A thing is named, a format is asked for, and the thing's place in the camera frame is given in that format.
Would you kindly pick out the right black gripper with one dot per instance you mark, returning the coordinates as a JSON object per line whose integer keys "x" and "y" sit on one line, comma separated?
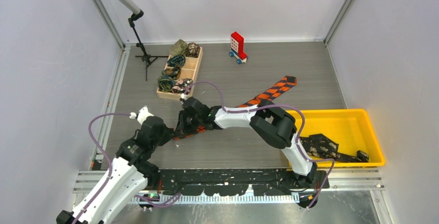
{"x": 181, "y": 128}

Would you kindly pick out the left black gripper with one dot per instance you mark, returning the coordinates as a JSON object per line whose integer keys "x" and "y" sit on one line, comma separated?
{"x": 168, "y": 135}

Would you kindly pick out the orange navy striped tie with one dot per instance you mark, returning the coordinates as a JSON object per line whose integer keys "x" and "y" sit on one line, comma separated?
{"x": 280, "y": 87}

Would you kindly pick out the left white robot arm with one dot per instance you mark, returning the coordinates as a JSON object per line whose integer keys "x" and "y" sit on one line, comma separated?
{"x": 129, "y": 173}

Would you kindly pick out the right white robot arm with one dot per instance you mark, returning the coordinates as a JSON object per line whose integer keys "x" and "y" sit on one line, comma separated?
{"x": 270, "y": 121}

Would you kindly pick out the black pink floral rolled tie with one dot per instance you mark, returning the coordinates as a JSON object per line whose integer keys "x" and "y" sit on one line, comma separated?
{"x": 181, "y": 86}

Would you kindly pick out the navy yellow rolled tie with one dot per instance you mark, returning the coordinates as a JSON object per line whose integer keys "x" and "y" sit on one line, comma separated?
{"x": 165, "y": 84}

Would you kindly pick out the wooden compartment tray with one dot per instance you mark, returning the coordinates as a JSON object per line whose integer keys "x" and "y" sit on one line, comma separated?
{"x": 189, "y": 70}

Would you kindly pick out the dark green rolled tie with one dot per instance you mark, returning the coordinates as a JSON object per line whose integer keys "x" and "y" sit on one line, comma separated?
{"x": 172, "y": 72}

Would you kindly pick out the teal navy rolled tie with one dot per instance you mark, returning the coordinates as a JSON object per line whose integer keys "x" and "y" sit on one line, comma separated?
{"x": 176, "y": 61}

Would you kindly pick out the brown floral rolled tie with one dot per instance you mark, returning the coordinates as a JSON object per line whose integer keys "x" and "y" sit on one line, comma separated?
{"x": 193, "y": 50}

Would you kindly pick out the olive green rolled tie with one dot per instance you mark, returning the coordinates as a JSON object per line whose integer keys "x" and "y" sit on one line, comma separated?
{"x": 180, "y": 47}

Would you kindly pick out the black microphone stand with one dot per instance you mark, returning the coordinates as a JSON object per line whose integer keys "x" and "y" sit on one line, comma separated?
{"x": 145, "y": 57}

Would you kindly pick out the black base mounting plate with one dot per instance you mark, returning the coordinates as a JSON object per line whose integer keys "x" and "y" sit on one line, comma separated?
{"x": 231, "y": 182}

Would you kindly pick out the red toy block car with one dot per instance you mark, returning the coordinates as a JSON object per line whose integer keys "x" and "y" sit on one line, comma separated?
{"x": 237, "y": 48}

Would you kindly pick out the yellow plastic bin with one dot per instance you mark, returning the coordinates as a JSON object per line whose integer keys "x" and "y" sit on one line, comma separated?
{"x": 351, "y": 129}

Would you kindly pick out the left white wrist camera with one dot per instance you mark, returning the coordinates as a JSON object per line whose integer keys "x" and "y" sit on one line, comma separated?
{"x": 141, "y": 115}

